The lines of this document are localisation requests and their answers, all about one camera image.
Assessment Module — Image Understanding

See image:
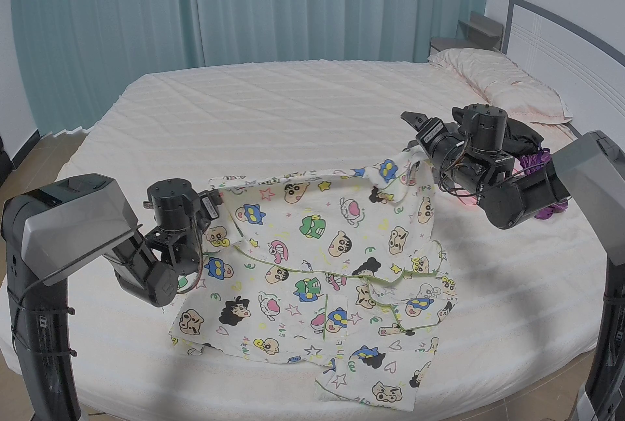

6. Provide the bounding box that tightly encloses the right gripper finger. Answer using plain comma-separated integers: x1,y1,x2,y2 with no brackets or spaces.
400,111,430,131

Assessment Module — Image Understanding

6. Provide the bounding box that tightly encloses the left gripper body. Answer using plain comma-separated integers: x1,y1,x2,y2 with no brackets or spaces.
195,189,229,234

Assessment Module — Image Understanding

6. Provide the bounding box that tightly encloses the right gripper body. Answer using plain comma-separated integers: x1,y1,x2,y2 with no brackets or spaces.
415,117,465,166

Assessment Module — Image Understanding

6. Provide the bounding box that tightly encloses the white printed pyjama top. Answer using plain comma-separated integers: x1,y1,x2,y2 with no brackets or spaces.
168,148,460,410

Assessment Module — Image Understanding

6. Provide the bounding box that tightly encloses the bed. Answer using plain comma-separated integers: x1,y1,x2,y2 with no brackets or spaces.
0,0,625,417

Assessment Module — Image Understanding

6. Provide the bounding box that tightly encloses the cream pillow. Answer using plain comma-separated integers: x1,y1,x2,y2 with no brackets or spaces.
429,47,574,124

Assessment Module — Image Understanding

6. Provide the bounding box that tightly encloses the black garment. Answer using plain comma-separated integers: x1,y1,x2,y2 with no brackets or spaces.
505,116,546,157

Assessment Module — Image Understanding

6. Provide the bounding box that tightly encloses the purple garment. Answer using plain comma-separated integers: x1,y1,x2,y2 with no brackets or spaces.
518,150,571,221

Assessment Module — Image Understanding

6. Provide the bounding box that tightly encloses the grey bedside table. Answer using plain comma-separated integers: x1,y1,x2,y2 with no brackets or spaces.
430,10,505,55

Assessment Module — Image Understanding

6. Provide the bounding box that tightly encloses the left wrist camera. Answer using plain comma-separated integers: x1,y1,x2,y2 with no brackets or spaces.
145,225,198,266

